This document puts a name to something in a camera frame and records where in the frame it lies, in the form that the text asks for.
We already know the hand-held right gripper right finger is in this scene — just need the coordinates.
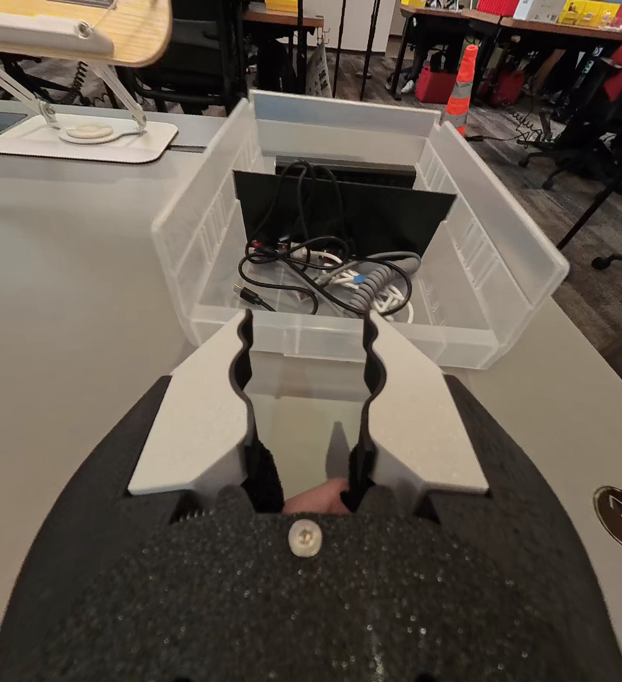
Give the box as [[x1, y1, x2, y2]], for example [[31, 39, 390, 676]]
[[339, 310, 490, 513]]

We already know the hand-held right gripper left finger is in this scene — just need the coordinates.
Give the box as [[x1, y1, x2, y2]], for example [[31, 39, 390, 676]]
[[128, 309, 286, 513]]

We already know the white usb cable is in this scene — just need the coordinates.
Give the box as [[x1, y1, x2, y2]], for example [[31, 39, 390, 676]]
[[283, 246, 414, 324]]

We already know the black usb cable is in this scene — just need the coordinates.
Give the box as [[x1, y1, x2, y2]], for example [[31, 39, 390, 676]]
[[232, 161, 357, 316]]

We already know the grey usb cable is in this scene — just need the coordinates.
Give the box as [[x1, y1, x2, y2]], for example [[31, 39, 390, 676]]
[[311, 251, 424, 316]]

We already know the clear plastic bin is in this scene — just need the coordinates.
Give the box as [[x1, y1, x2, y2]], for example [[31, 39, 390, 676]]
[[151, 90, 570, 371]]

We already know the person's right hand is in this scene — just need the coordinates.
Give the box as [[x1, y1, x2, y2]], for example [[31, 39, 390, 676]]
[[283, 477, 352, 516]]

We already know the black bin divider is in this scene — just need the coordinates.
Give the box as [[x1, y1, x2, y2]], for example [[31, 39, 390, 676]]
[[234, 169, 457, 258]]

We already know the orange traffic cone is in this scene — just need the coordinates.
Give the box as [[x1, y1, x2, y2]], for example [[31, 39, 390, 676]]
[[443, 44, 478, 140]]

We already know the red bag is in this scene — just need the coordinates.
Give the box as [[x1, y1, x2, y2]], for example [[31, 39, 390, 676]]
[[479, 68, 526, 107], [415, 63, 458, 104]]

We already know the black office chair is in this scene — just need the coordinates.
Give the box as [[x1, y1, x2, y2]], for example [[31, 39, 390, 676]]
[[146, 18, 248, 115], [521, 27, 622, 203]]

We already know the white printed hanging bag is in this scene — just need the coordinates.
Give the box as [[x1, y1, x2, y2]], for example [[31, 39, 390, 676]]
[[306, 43, 337, 99]]

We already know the bamboo book stand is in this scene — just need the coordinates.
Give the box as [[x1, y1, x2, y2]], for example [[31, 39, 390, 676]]
[[0, 0, 179, 166]]

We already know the black cable red plug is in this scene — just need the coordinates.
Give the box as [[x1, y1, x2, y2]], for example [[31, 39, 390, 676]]
[[247, 239, 293, 259]]

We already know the black stanchion post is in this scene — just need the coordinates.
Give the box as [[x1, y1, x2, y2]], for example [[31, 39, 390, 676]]
[[556, 155, 622, 251]]

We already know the black coiled cable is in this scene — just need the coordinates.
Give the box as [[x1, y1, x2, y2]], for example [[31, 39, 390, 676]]
[[70, 58, 110, 107]]

